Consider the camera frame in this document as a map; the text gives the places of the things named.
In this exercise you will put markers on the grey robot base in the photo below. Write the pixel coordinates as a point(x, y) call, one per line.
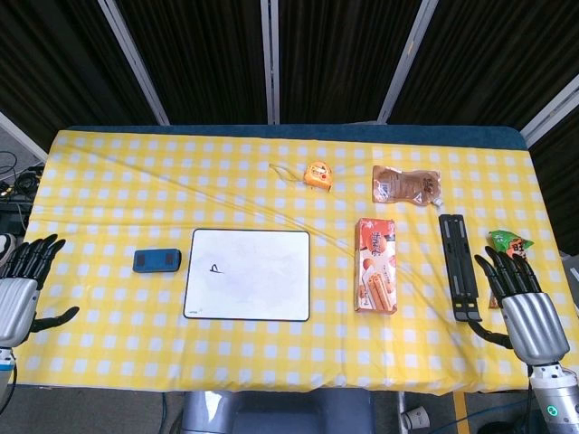
point(276, 412)

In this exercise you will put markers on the yellow checkered tablecloth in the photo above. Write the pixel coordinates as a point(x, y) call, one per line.
point(280, 253)

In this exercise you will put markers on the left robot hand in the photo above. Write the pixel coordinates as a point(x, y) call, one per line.
point(18, 289)

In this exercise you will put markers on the green and orange snack bag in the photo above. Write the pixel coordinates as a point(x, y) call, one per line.
point(511, 253)

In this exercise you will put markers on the white paper cup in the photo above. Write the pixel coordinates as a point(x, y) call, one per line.
point(416, 417)

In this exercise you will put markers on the orange tape measure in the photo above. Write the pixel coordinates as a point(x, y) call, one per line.
point(318, 176)

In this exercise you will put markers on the brown snack pouch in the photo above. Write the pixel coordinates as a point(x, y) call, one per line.
point(406, 185)

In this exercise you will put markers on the black folding stand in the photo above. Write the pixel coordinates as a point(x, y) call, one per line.
point(459, 267)

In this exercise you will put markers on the orange biscuit box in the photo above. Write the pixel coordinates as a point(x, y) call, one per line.
point(376, 266)

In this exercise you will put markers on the blue whiteboard eraser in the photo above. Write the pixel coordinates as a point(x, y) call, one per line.
point(156, 261)

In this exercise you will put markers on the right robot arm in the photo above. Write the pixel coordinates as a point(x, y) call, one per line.
point(554, 398)

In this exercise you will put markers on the black and white shoe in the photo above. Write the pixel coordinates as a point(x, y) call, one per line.
point(5, 248)

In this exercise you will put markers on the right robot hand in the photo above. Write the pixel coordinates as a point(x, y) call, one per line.
point(534, 312)

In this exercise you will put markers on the white whiteboard with black frame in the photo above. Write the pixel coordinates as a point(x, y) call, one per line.
point(247, 275)

